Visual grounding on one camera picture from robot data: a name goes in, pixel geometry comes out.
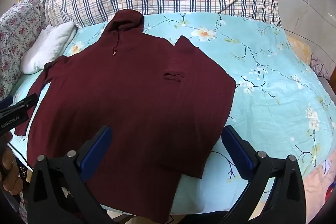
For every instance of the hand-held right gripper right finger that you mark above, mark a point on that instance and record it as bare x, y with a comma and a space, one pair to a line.
237, 153

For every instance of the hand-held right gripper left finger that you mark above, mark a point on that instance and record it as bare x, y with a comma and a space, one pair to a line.
95, 151

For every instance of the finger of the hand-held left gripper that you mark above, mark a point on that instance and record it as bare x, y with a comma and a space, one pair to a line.
25, 104

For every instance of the maroon knit hooded sweater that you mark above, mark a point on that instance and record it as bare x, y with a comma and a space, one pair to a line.
126, 108

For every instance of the person's left hand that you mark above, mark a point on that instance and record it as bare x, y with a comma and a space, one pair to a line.
9, 169

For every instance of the folded white towel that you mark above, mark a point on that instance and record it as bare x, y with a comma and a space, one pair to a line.
48, 47

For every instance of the light blue floral bed sheet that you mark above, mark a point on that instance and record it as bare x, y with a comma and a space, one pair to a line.
275, 98

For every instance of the pink floral blanket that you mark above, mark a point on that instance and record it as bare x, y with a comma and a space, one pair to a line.
18, 35

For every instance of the pink cloth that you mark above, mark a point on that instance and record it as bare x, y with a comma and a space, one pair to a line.
316, 184

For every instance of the orange patterned cloth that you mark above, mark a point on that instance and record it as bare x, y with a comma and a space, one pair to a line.
302, 49

